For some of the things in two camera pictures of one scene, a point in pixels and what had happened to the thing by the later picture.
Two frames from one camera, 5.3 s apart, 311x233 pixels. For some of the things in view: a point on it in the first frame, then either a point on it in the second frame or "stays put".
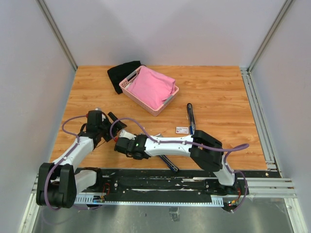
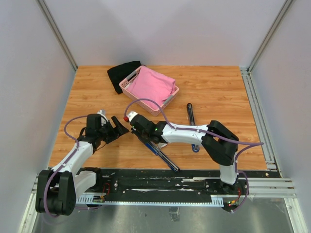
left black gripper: [117, 126] stays put
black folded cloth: [117, 73] stays put
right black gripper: [135, 138] → [136, 132]
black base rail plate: [158, 182] stays put
